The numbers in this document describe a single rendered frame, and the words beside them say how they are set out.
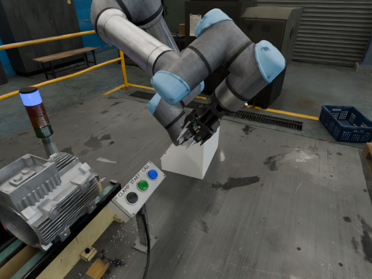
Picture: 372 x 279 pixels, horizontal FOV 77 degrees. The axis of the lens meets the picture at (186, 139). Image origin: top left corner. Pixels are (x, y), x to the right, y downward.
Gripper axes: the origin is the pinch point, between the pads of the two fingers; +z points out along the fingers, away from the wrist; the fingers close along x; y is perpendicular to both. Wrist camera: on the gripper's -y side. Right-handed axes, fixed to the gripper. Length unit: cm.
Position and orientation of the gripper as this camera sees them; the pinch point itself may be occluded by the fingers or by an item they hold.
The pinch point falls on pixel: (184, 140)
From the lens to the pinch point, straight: 70.7
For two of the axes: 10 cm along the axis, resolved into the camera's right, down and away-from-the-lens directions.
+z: -5.5, 5.4, 6.4
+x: 7.2, 6.9, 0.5
